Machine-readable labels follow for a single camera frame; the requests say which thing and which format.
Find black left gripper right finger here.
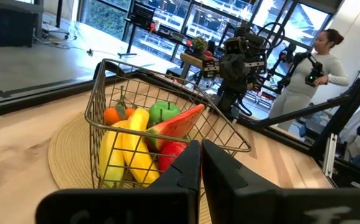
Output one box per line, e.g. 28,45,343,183
201,139,360,224

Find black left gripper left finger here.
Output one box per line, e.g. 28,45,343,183
35,139,201,224

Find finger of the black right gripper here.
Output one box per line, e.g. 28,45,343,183
219,55,235,93
234,55,249,93

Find red apple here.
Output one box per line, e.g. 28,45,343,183
158,141,189,172

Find yellow banana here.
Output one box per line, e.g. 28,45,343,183
98,119,131,189
122,108,161,185

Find red watermelon slice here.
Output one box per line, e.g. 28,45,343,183
145,104,205,152

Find green apple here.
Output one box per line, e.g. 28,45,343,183
148,101,182,127

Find orange tangerine with leaf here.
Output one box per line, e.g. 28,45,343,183
103,102,136,126

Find wooden desk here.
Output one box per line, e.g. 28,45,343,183
179,52,206,79

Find green potted plant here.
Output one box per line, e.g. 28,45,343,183
191,36,209,59

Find person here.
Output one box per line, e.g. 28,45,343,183
268,28,350,132

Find black hand-held gripper device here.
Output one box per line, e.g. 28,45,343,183
275,51,325,94

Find black stand with tilted top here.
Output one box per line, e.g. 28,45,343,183
117,1,156,59

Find silver aluminium extrusion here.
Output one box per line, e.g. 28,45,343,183
322,133,338,179

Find round woven placemat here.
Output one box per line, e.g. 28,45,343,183
48,110,213,224

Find black computer tower blue lights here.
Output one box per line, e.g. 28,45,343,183
0,1,44,48

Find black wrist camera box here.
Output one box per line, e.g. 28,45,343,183
224,36,246,57

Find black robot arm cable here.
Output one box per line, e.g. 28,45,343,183
256,21,286,47

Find gold wire basket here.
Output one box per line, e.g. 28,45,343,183
85,58,252,190

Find black frame strut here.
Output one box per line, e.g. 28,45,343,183
254,62,360,159

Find black floor cable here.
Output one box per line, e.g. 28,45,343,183
33,32,94,57

